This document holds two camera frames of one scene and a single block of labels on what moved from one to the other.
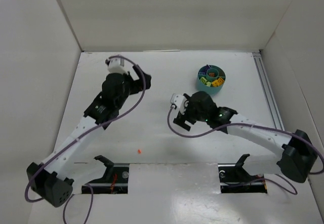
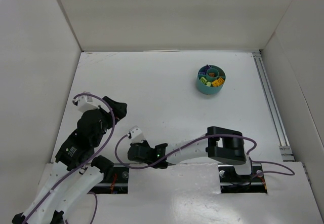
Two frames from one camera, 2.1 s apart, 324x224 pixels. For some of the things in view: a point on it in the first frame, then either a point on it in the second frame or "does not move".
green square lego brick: x=203 y=80 does not move
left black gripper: x=138 y=81 to x=117 y=108
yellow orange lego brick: x=219 y=82 does not move
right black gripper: x=184 y=117 to x=135 y=154
